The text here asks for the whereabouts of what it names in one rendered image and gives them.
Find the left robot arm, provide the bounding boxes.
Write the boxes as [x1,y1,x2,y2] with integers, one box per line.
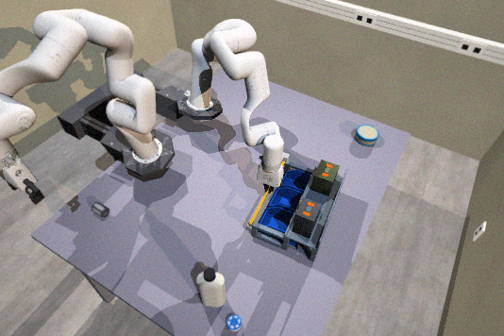
[184,19,290,171]

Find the blue open bin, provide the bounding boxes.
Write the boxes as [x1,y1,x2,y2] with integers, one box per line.
[258,207,297,246]
[278,170,311,193]
[267,188,303,213]

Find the round blue and cream tin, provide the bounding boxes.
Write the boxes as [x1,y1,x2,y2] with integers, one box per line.
[355,125,379,146]

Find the white bottle with black cap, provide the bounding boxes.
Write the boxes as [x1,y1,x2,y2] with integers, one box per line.
[196,268,226,307]

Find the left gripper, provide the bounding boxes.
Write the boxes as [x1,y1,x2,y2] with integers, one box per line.
[257,162,283,193]

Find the grey metal rack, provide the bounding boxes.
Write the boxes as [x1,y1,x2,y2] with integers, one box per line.
[247,161,348,261]

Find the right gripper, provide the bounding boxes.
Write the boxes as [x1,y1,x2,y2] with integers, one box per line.
[0,153,44,205]

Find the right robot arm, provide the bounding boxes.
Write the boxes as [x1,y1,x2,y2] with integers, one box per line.
[0,9,162,171]

